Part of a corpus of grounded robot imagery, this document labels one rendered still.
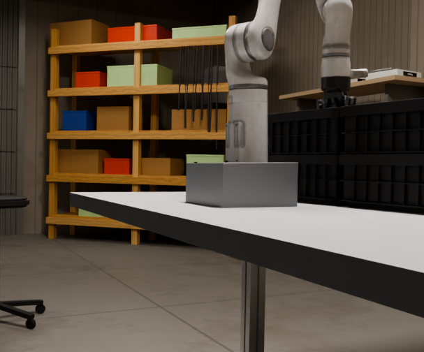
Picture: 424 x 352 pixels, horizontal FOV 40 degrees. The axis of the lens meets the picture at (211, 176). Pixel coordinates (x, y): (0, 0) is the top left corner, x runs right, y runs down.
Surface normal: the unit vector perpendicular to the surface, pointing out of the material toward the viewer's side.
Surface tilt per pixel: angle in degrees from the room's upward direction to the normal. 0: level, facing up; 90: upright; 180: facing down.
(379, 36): 90
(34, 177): 90
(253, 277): 90
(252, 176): 90
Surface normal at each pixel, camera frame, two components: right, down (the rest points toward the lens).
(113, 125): -0.34, 0.01
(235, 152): -0.87, 0.01
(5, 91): 0.44, 0.03
